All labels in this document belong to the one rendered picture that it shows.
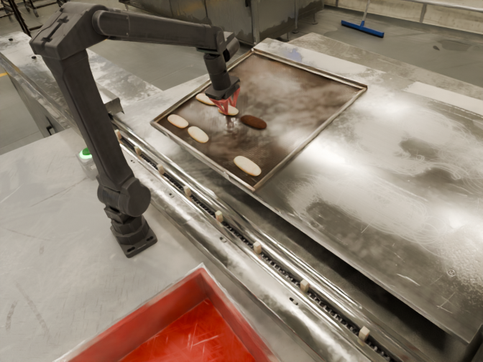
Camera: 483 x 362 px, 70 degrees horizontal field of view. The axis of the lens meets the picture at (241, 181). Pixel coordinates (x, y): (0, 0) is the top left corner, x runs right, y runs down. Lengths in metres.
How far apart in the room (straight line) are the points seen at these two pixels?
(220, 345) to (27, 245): 0.60
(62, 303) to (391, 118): 0.94
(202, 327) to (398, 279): 0.40
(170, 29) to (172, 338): 0.66
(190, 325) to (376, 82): 0.87
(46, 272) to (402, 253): 0.82
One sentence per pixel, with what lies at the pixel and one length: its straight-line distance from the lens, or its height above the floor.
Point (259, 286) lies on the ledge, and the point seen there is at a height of 0.86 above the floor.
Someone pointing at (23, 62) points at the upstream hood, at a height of 0.92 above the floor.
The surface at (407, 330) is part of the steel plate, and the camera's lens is 0.79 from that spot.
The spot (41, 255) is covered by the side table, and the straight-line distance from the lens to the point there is 1.04.
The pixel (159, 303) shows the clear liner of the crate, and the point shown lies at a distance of 0.71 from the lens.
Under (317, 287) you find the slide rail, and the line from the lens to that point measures 0.77.
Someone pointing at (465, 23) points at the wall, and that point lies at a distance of 4.42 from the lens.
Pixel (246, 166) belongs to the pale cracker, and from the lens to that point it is 0.94.
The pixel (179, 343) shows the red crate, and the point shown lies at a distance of 0.77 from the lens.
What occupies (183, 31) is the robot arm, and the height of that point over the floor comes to 1.23.
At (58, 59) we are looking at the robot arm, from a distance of 0.68.
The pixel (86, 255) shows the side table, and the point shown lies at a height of 0.82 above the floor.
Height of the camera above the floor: 1.51
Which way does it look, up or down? 42 degrees down
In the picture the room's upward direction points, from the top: 7 degrees counter-clockwise
